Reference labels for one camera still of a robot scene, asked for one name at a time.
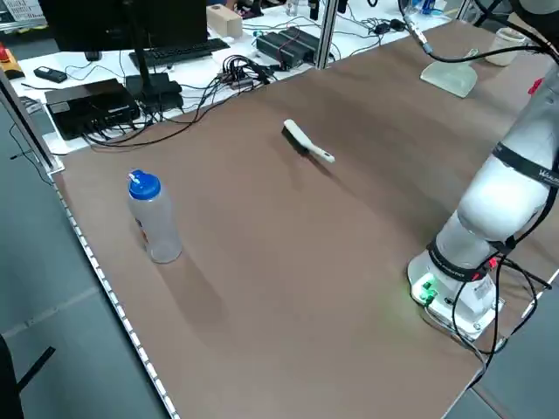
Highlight black arm base cable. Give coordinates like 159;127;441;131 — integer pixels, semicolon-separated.
448;250;553;366

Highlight small beige lidded bin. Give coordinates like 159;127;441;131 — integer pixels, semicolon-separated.
487;26;528;67

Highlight clear bottle blue lid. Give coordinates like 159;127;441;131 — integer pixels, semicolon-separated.
127;169;184;264

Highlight black keyboard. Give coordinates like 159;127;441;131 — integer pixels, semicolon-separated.
128;38;231;68

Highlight white hand brush black bristles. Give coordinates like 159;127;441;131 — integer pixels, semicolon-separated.
281;118;337;165

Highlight flat black device box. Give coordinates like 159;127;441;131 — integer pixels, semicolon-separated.
44;78;142;142

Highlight black monitor with stand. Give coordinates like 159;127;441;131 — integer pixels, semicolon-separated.
38;0;209;113

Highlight aluminium profile post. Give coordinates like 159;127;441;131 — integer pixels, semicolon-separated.
315;0;342;72

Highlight wooden block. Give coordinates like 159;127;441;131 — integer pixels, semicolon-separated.
205;4;244;40

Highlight clear acrylic panel stand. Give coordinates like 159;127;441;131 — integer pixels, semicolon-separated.
0;68;66;176

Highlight black usb hub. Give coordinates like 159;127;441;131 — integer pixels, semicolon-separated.
217;53;280;93

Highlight black finned power supply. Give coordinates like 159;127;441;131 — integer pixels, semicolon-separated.
255;25;322;72

